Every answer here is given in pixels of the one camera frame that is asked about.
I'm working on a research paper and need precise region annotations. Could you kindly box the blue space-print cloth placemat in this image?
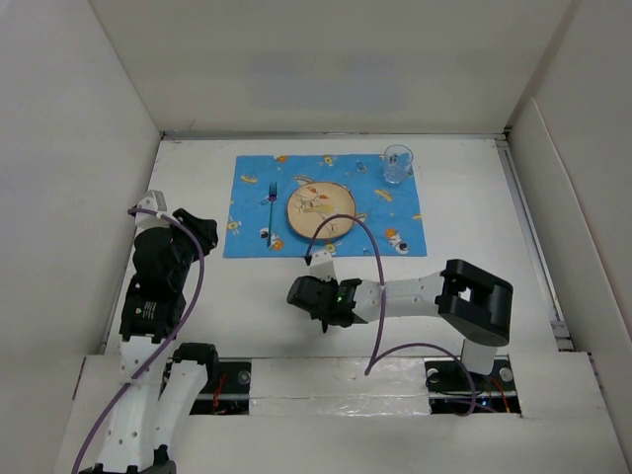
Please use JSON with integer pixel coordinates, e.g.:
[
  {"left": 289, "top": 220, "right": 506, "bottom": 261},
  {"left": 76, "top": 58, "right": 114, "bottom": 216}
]
[{"left": 223, "top": 154, "right": 427, "bottom": 259}]

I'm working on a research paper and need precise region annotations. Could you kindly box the iridescent fork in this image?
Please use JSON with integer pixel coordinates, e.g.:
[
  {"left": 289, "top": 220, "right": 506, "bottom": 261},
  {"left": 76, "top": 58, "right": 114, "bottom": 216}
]
[{"left": 267, "top": 182, "right": 277, "bottom": 248}]

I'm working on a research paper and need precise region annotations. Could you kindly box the round bird-painted plate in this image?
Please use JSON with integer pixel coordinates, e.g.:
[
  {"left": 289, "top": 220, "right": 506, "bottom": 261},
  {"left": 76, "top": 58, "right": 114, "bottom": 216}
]
[{"left": 286, "top": 182, "right": 356, "bottom": 238}]

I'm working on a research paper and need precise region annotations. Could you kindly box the clear plastic cup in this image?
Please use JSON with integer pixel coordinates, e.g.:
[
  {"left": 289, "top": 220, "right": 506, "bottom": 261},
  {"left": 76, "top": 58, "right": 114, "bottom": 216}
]
[{"left": 382, "top": 144, "right": 414, "bottom": 184}]

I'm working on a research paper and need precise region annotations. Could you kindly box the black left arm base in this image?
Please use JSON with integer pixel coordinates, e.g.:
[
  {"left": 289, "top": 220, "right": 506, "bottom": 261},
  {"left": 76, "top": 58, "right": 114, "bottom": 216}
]
[{"left": 190, "top": 358, "right": 252, "bottom": 416}]

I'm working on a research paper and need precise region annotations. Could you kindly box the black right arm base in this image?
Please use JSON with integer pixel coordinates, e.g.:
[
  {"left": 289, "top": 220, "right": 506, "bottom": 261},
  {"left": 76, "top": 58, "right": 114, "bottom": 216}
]
[{"left": 425, "top": 356, "right": 521, "bottom": 415}]

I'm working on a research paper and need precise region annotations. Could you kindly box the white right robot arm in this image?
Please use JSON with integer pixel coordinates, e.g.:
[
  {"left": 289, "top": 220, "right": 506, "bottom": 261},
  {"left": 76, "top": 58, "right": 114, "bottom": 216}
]
[{"left": 286, "top": 252, "right": 514, "bottom": 389}]

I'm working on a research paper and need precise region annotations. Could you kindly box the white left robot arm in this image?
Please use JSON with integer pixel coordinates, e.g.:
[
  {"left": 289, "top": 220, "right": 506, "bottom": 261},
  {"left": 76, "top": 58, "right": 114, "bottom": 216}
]
[{"left": 72, "top": 205, "right": 220, "bottom": 473}]

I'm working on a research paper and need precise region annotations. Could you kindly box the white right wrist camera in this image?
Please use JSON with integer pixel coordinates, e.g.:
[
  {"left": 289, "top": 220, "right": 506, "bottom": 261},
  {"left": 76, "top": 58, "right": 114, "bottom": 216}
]
[{"left": 305, "top": 250, "right": 337, "bottom": 282}]

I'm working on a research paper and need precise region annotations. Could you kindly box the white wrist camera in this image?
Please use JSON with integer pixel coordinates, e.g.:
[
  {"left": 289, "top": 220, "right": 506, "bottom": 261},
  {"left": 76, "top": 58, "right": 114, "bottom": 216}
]
[
  {"left": 134, "top": 190, "right": 169, "bottom": 231},
  {"left": 305, "top": 250, "right": 337, "bottom": 282}
]

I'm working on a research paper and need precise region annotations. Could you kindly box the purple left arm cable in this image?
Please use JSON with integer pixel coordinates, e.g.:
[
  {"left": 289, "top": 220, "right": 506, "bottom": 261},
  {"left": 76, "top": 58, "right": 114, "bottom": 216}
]
[{"left": 71, "top": 207, "right": 206, "bottom": 474}]

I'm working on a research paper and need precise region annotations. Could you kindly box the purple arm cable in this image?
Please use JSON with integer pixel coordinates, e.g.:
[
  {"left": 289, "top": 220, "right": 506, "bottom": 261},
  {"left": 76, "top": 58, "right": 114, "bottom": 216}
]
[
  {"left": 71, "top": 207, "right": 206, "bottom": 474},
  {"left": 304, "top": 213, "right": 495, "bottom": 417}
]

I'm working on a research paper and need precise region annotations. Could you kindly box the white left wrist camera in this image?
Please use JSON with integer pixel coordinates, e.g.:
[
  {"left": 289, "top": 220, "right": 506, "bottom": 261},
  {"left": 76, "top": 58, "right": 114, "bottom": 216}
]
[{"left": 134, "top": 190, "right": 169, "bottom": 231}]

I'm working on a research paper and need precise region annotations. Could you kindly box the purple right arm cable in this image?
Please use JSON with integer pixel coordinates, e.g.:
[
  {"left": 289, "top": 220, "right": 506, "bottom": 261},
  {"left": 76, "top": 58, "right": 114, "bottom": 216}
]
[{"left": 304, "top": 213, "right": 495, "bottom": 417}]

